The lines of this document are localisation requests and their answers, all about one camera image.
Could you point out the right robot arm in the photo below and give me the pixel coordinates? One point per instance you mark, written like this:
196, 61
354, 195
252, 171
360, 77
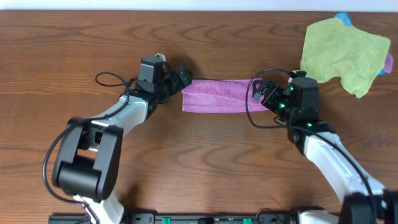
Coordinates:
363, 198

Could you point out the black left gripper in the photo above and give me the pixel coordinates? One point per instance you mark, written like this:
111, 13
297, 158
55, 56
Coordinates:
173, 80

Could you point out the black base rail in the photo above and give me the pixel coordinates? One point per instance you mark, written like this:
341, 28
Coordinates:
205, 219

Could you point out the green microfiber cloth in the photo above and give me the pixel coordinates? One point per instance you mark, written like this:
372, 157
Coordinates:
333, 49

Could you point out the blue cloth under pile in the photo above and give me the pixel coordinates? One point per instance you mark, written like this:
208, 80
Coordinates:
344, 17

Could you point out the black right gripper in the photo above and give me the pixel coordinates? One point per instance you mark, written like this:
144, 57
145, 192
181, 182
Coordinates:
275, 92

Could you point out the purple microfiber cloth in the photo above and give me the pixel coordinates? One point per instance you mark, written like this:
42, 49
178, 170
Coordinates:
219, 96

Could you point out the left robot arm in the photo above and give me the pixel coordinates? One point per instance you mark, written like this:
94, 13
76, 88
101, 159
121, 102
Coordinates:
87, 162

